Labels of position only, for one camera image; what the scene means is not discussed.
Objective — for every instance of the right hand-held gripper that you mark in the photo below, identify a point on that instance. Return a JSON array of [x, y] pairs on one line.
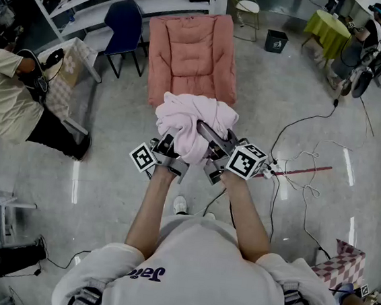
[[245, 161]]

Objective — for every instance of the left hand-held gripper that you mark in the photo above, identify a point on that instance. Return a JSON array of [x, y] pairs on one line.
[[142, 157]]

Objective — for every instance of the pink cloth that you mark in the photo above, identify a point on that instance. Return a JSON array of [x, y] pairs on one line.
[[194, 115]]

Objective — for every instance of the salmon pink cushioned armchair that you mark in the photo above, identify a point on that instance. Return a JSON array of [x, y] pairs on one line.
[[190, 57]]

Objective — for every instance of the person's right forearm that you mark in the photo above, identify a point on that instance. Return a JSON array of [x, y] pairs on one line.
[[246, 218]]

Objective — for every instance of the person's left forearm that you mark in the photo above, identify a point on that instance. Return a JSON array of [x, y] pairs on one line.
[[152, 212]]

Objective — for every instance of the person's white shoe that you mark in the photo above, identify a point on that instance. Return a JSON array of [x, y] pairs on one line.
[[210, 215], [180, 205]]

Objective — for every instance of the white power strip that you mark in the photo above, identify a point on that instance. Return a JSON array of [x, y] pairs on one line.
[[270, 168]]

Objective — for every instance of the red floor tape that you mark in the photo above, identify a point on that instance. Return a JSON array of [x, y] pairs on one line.
[[310, 170]]

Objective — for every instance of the dark green bin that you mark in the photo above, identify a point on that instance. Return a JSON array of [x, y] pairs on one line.
[[276, 40]]

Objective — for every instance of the table with checked flower cloth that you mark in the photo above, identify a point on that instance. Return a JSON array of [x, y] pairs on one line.
[[67, 68]]

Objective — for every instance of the blue chair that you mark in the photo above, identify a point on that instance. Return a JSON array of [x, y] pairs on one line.
[[124, 26]]

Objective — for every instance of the person's white t-shirt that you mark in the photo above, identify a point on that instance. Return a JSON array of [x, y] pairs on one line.
[[197, 278]]

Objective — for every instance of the table with green cloth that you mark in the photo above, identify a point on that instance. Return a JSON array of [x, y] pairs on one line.
[[327, 29]]

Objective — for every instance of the white shelf unit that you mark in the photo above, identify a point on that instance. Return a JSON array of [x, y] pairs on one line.
[[101, 0]]

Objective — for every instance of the pink checked box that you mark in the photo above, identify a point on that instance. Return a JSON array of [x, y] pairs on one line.
[[341, 266]]

